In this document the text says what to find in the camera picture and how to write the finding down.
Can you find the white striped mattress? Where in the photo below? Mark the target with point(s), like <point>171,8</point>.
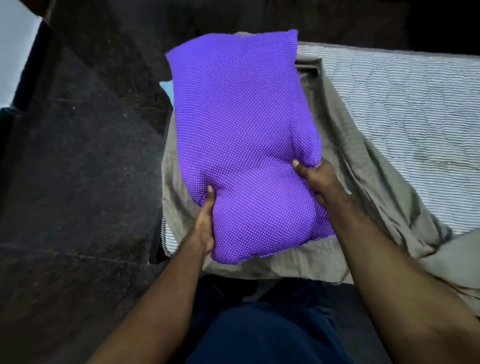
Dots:
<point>412,112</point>

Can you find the person's right forearm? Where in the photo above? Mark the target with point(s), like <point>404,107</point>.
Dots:
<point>393,292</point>

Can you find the person's right hand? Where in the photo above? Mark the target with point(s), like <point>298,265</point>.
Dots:
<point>324,183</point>

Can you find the beige striped bed sheet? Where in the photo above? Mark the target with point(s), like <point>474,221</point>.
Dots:
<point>375,180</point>

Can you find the purple dotted pillow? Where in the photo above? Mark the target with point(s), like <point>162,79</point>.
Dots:
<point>240,112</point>

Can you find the person's left forearm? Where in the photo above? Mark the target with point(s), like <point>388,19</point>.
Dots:
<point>161,311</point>

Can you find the person's left hand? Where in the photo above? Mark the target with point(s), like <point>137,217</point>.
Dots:
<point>204,228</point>

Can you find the light blue pillow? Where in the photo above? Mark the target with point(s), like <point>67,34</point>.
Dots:
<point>168,90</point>

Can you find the person's dark trousers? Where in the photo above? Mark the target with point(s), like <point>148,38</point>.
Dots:
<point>300,292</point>

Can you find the person's navy blue shirt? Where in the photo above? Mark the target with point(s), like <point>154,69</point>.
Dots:
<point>270,337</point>

